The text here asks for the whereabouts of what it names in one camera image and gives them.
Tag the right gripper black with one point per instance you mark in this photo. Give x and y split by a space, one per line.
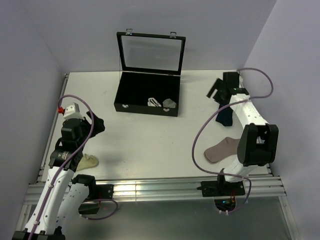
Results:
218 82

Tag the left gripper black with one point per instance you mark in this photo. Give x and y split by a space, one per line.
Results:
98 126

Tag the grey sock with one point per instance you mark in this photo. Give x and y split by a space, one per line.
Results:
168 103

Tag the white sock with dark stripes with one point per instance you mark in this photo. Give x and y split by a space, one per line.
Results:
152 102

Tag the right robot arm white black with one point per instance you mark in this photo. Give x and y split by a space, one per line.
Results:
258 142

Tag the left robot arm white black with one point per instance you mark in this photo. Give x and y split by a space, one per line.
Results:
63 192

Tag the navy blue sock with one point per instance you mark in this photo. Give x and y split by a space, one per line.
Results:
225 117

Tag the pale yellow sock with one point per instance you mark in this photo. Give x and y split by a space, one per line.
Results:
87 162

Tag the mauve sock with red stripes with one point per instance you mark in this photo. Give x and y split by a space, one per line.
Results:
224 149

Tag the black display case with glass lid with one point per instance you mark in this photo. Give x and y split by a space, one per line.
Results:
151 67

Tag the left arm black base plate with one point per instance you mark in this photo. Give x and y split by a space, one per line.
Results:
101 191

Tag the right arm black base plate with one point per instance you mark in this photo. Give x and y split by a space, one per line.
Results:
210 187

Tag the aluminium rail frame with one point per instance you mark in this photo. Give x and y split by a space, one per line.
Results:
147 158

